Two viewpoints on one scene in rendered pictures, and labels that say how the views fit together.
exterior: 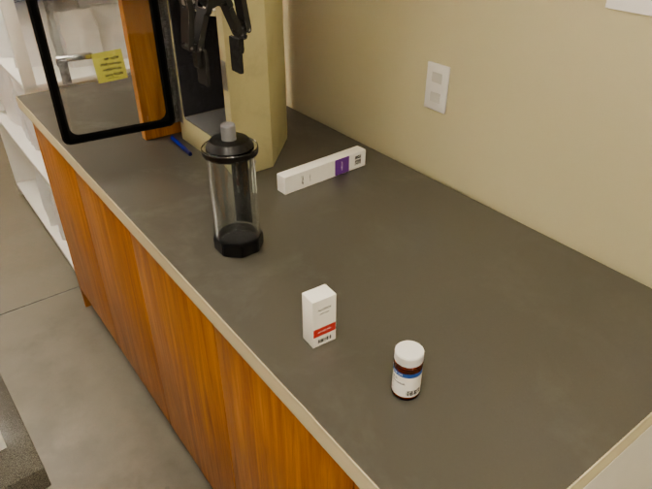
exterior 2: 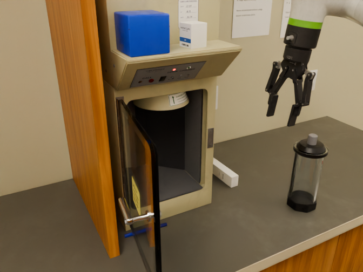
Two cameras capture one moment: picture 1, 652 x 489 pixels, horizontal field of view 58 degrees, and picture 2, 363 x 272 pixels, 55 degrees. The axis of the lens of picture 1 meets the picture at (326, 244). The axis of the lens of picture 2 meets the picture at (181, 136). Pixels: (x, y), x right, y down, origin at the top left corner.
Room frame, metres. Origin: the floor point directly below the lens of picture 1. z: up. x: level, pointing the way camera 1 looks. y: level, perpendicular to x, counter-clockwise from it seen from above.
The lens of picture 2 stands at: (1.30, 1.26, 1.68)
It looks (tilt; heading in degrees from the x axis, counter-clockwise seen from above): 25 degrees down; 279
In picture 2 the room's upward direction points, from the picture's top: straight up
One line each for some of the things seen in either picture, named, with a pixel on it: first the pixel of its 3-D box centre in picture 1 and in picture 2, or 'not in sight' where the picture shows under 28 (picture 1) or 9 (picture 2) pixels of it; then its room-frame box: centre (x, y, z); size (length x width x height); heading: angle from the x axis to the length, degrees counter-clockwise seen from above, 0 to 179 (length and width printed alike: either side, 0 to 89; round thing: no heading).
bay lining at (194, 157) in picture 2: (240, 56); (153, 134); (1.56, 0.23, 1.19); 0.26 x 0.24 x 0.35; 37
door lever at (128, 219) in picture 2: not in sight; (133, 209); (1.51, 0.64, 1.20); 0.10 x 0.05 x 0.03; 120
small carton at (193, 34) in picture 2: not in sight; (193, 34); (1.42, 0.34, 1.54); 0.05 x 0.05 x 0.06; 44
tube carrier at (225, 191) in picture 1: (234, 195); (306, 175); (1.04, 0.18, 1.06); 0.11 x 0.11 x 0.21
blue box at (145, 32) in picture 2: not in sight; (141, 32); (1.53, 0.43, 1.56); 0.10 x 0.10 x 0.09; 37
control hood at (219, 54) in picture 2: not in sight; (178, 67); (1.45, 0.37, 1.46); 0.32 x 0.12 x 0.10; 37
